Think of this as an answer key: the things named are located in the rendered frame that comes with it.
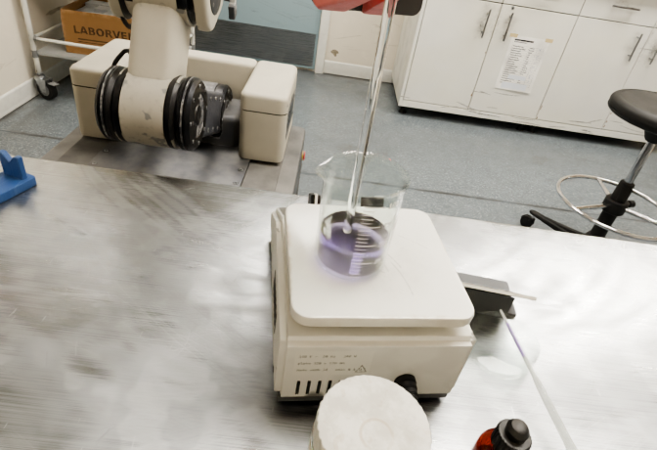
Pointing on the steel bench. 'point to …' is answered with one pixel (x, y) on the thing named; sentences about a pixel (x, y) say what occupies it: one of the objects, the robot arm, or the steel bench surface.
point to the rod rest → (14, 176)
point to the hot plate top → (402, 295)
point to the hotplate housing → (356, 347)
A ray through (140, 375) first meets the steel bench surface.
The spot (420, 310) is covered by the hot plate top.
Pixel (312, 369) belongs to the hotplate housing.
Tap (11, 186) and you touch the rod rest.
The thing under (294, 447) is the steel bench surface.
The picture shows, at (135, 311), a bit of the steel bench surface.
